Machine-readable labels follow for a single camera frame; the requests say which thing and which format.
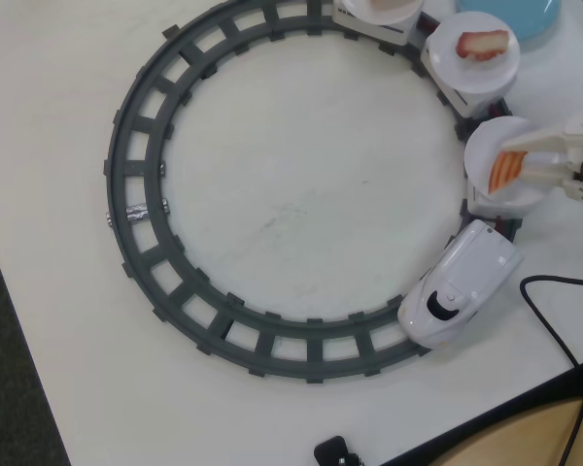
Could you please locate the orange salmon toy sushi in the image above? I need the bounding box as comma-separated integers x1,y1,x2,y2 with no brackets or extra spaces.
485,149,529,197

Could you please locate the white toy Shinkansen locomotive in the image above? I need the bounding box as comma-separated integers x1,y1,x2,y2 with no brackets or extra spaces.
396,218,526,351

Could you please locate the red toy sushi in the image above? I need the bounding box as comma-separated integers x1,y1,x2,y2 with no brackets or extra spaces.
455,29,511,64

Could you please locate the light blue round dish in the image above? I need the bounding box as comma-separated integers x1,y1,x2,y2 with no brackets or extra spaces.
453,0,565,43

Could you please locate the white round plate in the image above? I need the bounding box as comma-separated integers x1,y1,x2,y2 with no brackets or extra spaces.
463,116,555,209
426,11,523,95
339,0,425,26

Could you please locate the black clamp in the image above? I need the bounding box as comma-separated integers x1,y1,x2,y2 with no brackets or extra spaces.
314,435,366,466

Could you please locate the thick black cable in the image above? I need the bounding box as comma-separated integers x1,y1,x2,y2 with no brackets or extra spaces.
519,274,583,367

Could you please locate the grey circular toy rail track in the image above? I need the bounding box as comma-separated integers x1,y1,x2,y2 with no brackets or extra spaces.
102,0,524,387

